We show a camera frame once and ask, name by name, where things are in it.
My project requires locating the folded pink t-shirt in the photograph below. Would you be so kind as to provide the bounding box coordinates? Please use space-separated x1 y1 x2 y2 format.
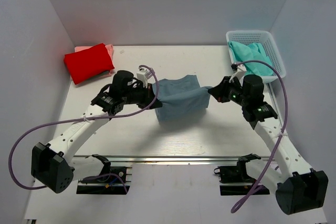
75 44 114 77

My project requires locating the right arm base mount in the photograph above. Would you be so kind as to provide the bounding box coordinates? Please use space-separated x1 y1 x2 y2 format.
214 154 261 196

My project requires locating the folded red t-shirt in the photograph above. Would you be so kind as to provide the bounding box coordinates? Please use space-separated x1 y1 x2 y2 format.
64 43 115 84

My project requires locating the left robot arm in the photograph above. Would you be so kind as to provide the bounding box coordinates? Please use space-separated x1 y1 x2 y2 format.
31 65 162 194

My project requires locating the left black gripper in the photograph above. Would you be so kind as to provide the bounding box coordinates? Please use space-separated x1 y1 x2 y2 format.
122 82 162 110

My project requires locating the aluminium table rail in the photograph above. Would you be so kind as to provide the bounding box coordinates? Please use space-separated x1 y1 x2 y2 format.
44 82 289 167

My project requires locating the white plastic basket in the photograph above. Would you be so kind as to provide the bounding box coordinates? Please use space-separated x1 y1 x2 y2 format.
226 30 286 83

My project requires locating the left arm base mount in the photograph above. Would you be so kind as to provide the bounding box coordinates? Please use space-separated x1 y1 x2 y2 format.
70 154 132 195

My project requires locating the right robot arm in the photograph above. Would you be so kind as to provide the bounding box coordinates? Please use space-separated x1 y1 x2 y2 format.
208 75 329 215

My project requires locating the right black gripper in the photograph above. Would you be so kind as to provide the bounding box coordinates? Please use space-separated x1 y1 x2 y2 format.
209 76 249 106

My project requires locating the teal t-shirt in basket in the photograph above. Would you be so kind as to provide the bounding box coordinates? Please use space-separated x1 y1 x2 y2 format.
228 41 274 76

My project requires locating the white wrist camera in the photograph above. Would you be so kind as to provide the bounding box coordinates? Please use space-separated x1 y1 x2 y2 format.
136 66 155 88
229 63 247 83

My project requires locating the grey-blue t-shirt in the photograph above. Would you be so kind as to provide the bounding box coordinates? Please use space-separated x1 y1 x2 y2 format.
155 75 212 123

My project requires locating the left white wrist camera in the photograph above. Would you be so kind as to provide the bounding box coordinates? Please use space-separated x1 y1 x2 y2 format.
136 66 155 88

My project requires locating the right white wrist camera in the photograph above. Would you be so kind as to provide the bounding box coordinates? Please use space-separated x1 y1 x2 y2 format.
229 63 247 83

